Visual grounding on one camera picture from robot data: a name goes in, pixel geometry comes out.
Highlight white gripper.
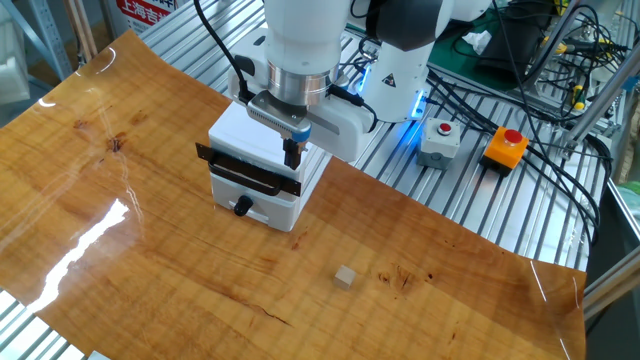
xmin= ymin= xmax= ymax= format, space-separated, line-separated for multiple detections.
xmin=227 ymin=27 xmax=375 ymax=172

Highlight white drawer with black handle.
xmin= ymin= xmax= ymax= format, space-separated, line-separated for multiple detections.
xmin=195 ymin=142 xmax=303 ymax=199

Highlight small wooden cube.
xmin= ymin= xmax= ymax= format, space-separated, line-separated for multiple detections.
xmin=333 ymin=265 xmax=357 ymax=292

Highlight white plastic drawer cabinet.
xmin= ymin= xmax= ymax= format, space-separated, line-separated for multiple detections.
xmin=208 ymin=99 xmax=334 ymax=234

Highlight grey box with red button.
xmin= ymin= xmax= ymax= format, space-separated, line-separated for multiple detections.
xmin=416 ymin=118 xmax=462 ymax=171

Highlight wood grain table mat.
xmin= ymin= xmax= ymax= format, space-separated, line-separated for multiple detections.
xmin=0 ymin=29 xmax=587 ymax=360

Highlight green mat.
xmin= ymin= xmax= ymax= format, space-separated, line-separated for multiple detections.
xmin=347 ymin=14 xmax=524 ymax=94

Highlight red and white sign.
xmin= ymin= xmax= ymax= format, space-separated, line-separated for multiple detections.
xmin=115 ymin=0 xmax=179 ymax=35

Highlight orange box with red button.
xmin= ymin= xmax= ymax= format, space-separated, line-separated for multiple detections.
xmin=479 ymin=126 xmax=530 ymax=177

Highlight crumpled white tissue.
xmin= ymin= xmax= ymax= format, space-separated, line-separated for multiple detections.
xmin=460 ymin=29 xmax=494 ymax=56

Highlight wooden stick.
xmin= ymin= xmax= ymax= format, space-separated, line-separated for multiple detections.
xmin=63 ymin=0 xmax=90 ymax=64
xmin=74 ymin=0 xmax=99 ymax=59

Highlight yellow black screwdriver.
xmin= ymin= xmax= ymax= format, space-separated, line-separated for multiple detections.
xmin=571 ymin=83 xmax=587 ymax=112

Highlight white foam block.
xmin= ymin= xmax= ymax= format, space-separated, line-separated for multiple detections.
xmin=0 ymin=7 xmax=31 ymax=105

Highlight black camera cable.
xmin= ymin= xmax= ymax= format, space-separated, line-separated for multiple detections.
xmin=192 ymin=0 xmax=256 ymax=105

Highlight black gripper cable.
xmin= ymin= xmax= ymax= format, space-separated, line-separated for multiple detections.
xmin=327 ymin=84 xmax=377 ymax=132

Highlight black cable bundle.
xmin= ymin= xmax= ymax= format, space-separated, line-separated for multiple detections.
xmin=424 ymin=64 xmax=617 ymax=247

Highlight grey perforated shelf frame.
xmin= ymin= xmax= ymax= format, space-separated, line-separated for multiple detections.
xmin=0 ymin=0 xmax=75 ymax=81

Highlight slim aluminium profile post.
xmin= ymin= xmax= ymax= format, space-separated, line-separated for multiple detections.
xmin=519 ymin=0 xmax=585 ymax=96

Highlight yellow handled tool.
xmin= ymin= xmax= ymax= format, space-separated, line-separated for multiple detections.
xmin=541 ymin=35 xmax=571 ymax=56

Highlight thick aluminium profile post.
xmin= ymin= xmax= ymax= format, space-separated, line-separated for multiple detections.
xmin=560 ymin=49 xmax=640 ymax=161

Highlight aluminium profile rail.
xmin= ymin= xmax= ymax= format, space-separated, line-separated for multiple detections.
xmin=582 ymin=257 xmax=640 ymax=321

